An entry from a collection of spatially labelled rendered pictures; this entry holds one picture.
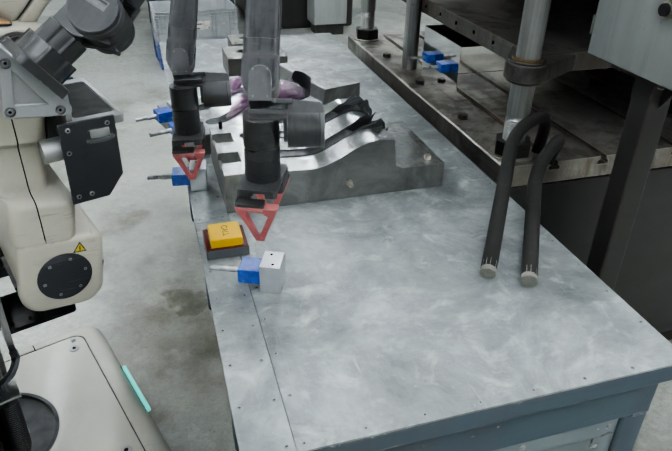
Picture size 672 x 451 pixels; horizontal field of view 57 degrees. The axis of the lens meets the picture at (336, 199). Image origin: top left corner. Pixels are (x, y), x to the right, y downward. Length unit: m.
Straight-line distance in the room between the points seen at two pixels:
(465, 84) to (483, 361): 1.20
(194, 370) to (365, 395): 1.26
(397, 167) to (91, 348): 0.98
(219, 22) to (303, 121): 3.95
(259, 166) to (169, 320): 1.43
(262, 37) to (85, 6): 0.26
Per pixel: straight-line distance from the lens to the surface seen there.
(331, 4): 5.76
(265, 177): 0.99
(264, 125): 0.95
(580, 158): 1.77
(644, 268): 2.17
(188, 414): 2.02
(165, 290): 2.48
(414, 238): 1.27
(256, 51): 0.98
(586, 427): 1.17
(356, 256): 1.20
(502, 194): 1.32
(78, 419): 1.69
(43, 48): 1.04
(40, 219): 1.29
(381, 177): 1.40
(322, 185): 1.36
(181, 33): 1.37
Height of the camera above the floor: 1.48
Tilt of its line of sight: 29 degrees down
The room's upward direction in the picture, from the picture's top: 2 degrees clockwise
